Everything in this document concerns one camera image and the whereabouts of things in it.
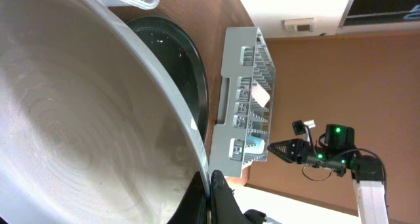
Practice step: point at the grey plate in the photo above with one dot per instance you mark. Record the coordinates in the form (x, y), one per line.
(93, 128)

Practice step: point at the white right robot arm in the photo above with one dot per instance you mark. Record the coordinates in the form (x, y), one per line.
(369, 175)

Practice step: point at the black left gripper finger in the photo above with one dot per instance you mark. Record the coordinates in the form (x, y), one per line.
(193, 206)

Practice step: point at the blue cup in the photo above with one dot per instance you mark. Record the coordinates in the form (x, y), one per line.
(254, 145)

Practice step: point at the pink bowl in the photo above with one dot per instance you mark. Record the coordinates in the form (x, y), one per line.
(260, 95)

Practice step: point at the grey dishwasher rack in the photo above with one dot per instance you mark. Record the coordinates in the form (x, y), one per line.
(245, 58)

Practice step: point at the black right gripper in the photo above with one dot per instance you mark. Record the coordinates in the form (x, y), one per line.
(224, 208)

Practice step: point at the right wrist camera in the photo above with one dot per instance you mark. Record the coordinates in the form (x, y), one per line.
(300, 127)

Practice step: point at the round black tray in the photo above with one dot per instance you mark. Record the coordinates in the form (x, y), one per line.
(175, 49)

